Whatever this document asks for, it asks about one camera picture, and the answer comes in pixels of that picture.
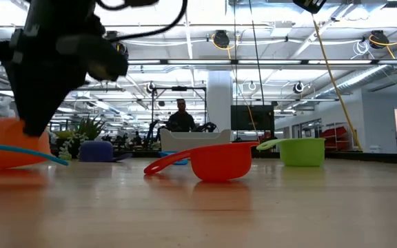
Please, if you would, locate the grey plastic basket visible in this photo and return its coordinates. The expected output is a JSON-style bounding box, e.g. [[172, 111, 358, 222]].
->
[[159, 129, 232, 152]]

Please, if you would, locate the yellow hanging cable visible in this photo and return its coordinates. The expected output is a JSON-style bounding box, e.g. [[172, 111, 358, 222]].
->
[[311, 13, 363, 152]]

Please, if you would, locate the person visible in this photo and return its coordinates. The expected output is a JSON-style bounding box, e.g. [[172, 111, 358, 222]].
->
[[166, 99, 196, 133]]

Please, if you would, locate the long ceiling light bar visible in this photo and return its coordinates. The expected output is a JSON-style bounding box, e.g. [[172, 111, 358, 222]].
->
[[0, 59, 397, 66]]

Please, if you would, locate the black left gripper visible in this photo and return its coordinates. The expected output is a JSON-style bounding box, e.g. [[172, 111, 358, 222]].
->
[[0, 0, 105, 137]]

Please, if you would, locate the small blue measuring cup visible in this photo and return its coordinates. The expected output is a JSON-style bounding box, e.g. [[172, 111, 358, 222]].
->
[[159, 151, 189, 166]]

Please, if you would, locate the green measuring cup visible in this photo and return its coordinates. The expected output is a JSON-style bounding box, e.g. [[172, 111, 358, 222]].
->
[[256, 138, 326, 167]]

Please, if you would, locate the potted succulent plant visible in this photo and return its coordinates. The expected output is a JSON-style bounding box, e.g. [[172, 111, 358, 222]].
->
[[54, 116, 106, 161]]

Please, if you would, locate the black monitor screen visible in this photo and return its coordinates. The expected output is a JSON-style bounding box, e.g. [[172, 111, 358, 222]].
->
[[230, 105, 275, 132]]

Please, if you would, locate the black hanging cable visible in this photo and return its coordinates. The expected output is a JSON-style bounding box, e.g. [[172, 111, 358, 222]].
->
[[248, 0, 265, 106]]

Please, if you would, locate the red storage bins shelf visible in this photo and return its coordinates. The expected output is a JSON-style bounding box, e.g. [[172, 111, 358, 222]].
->
[[318, 125, 349, 151]]

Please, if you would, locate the black background gantry frame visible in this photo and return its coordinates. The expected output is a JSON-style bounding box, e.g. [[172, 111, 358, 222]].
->
[[151, 85, 208, 134]]

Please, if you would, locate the red measuring cup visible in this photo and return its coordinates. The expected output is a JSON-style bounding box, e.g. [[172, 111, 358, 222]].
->
[[143, 141, 260, 183]]

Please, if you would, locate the white robot figure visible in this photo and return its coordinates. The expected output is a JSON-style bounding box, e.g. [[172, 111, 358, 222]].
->
[[0, 96, 16, 121]]

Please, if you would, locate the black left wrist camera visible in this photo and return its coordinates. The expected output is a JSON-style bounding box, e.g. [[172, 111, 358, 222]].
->
[[57, 34, 130, 82]]

